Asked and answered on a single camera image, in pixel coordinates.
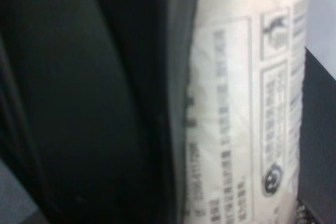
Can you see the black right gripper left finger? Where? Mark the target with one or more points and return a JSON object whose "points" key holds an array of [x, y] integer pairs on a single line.
{"points": [[93, 106]]}

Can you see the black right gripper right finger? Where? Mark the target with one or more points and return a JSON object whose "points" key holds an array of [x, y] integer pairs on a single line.
{"points": [[317, 141]]}

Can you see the purple garbage bag roll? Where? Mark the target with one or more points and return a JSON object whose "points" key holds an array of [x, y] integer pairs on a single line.
{"points": [[244, 111]]}

